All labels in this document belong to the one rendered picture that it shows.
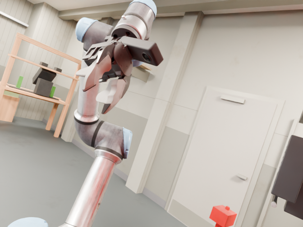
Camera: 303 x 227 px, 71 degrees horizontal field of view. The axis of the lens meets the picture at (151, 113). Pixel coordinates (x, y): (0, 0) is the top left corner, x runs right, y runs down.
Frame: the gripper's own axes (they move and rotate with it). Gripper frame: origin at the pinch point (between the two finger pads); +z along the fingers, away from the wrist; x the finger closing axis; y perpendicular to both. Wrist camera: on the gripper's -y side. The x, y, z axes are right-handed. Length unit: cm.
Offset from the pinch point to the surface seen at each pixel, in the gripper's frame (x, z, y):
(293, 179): -110, -37, -43
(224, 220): -196, -30, 4
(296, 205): -156, -39, -48
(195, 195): -303, -81, 64
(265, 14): -166, -321, -35
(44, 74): -183, -275, 445
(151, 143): -272, -150, 147
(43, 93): -212, -238, 448
